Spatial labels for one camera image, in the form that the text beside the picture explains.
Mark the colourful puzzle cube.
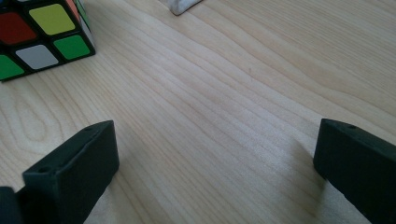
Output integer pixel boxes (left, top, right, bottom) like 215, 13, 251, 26
0, 0, 96, 83

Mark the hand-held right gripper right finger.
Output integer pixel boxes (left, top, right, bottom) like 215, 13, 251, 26
312, 118, 396, 224

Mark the clear bag with white trim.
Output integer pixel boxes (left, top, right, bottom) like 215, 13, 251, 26
160, 0, 204, 17

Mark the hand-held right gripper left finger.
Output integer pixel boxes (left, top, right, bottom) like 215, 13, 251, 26
21, 119, 120, 224

